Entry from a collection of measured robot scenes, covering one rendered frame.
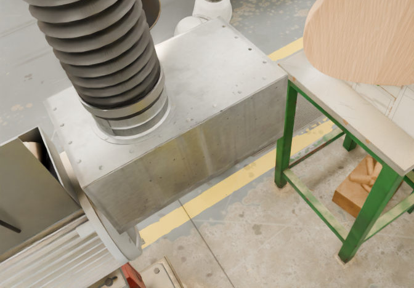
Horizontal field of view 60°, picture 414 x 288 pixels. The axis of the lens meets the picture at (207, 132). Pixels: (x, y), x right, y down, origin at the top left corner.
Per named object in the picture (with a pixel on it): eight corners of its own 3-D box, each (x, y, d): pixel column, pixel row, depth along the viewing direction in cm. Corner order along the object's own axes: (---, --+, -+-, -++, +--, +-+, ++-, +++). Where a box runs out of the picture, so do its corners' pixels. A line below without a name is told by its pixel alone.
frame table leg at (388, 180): (344, 266, 177) (400, 173, 106) (336, 256, 180) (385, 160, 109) (352, 260, 179) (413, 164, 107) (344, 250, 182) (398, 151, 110)
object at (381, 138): (351, 257, 163) (405, 172, 103) (271, 168, 195) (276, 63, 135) (446, 187, 177) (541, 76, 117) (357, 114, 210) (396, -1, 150)
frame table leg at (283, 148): (279, 191, 205) (289, 78, 134) (273, 184, 208) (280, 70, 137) (287, 186, 207) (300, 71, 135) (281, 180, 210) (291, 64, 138)
